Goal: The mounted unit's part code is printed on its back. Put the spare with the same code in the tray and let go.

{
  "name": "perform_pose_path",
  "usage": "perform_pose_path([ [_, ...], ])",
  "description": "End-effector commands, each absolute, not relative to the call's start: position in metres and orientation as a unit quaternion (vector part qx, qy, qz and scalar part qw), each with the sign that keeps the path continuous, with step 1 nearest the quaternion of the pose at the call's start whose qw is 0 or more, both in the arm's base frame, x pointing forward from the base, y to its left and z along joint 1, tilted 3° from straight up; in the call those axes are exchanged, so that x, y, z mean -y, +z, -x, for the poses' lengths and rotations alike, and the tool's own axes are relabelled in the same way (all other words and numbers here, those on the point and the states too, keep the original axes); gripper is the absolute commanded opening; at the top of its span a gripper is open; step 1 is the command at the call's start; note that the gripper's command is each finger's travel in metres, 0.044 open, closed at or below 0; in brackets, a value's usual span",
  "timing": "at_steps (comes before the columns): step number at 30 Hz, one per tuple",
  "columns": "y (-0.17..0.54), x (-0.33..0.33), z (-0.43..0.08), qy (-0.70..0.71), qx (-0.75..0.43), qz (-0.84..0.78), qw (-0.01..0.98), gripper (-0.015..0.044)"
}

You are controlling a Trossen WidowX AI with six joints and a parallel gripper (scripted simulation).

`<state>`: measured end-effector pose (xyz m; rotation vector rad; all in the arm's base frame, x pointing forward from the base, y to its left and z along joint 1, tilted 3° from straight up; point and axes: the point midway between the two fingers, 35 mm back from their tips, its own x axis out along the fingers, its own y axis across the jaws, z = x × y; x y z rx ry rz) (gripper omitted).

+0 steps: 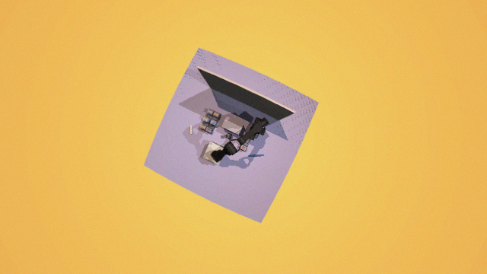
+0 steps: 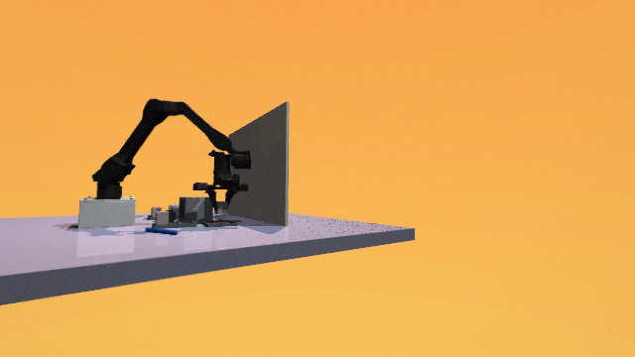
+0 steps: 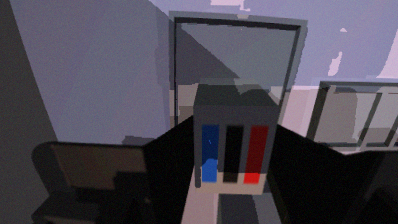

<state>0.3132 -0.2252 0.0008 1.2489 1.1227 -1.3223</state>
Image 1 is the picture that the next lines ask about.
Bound dark grey flat panel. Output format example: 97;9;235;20
197;67;296;120

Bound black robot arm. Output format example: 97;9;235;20
211;117;269;163

